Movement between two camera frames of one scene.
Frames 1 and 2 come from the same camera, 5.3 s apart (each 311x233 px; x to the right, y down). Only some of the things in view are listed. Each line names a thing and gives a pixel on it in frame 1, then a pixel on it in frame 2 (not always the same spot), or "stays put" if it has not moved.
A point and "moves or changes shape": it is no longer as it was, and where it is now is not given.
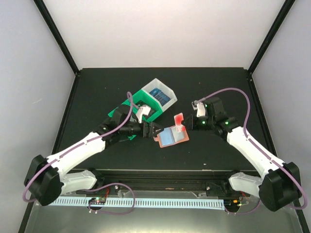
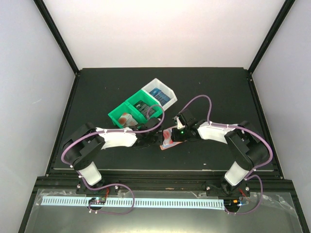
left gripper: [144, 134] to [160, 140]
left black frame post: [43, 8] stays put
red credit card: [179, 118] moves or changes shape
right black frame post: [286, 6] stays put
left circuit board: [99, 200] stays put
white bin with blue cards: [156, 83] stays put
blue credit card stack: [161, 96] stays put
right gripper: [192, 125] to [175, 137]
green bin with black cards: [142, 95] stays put
